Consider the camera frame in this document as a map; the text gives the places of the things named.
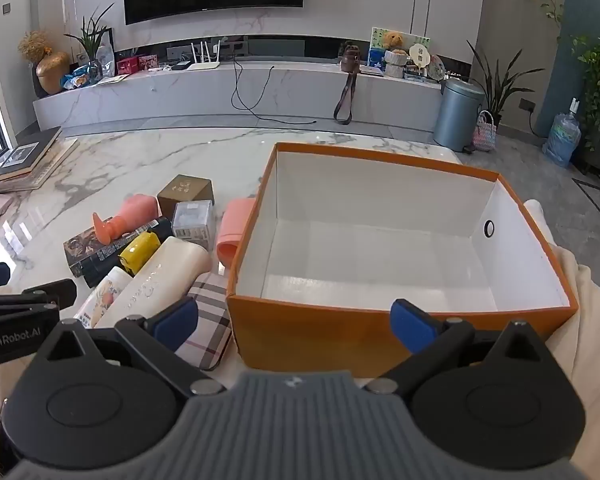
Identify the gold brown box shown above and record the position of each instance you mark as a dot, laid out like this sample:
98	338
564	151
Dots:
185	192

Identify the dark printed box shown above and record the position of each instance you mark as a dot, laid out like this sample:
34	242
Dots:
87	255

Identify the pink woven bag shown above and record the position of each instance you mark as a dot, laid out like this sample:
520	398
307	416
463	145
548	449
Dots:
484	136

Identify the brown teddy bear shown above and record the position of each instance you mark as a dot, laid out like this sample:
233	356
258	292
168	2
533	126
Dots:
394	40

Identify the pink cylinder cup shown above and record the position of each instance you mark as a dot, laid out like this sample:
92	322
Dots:
235	232

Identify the round paper fan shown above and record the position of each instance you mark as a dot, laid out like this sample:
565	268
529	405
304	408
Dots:
420	54

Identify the blue grey trash can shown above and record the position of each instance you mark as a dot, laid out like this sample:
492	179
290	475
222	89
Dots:
457	115

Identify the stack of books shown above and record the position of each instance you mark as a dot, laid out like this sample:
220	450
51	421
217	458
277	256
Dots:
55	165

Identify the green plant in glass vase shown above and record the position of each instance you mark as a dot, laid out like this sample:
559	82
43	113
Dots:
92	35

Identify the white router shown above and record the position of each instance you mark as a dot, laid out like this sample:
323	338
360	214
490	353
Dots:
203	65

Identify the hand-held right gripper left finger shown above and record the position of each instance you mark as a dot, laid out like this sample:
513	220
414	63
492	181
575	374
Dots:
177	320

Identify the dark hardcover book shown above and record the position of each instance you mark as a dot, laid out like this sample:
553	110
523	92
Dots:
25	155

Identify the black set-top box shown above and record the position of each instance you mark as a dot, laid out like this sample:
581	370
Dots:
181	65

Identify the blue snack bag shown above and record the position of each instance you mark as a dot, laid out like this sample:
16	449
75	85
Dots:
80	79

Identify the golden vase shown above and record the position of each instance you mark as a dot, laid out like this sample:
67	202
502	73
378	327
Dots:
52	72

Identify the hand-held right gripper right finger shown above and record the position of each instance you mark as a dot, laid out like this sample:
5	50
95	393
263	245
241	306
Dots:
412	325

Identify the blue water jug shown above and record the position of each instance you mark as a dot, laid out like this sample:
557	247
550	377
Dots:
562	137

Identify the white marble tv console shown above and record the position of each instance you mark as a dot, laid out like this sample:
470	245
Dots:
280	92

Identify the clear plastic cube box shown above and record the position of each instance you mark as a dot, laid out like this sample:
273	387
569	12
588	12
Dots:
192	225

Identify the snake plant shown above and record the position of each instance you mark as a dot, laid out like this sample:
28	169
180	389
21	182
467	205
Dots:
495	90

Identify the white sock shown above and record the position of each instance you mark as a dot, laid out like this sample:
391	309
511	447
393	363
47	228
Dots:
542	220

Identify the dried flowers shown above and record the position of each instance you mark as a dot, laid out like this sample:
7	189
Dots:
34	46

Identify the red box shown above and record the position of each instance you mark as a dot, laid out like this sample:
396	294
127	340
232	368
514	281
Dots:
148	62
127	66

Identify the white tube with peach label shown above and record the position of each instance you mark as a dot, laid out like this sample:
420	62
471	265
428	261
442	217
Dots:
102	295

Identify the dark wall socket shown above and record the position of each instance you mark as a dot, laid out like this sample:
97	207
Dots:
527	105

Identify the yellow plastic case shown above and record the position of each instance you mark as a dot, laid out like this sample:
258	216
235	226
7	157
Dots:
139	252

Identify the pink plastic container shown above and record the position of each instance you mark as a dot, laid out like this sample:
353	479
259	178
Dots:
137	212

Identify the orange cardboard box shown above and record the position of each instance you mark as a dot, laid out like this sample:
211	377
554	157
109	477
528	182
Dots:
305	330

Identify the person's leg in cream pants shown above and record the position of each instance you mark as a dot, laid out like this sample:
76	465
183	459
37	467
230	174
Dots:
595	340

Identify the beige plaid wallet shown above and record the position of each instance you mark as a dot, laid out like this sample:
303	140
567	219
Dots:
207	320

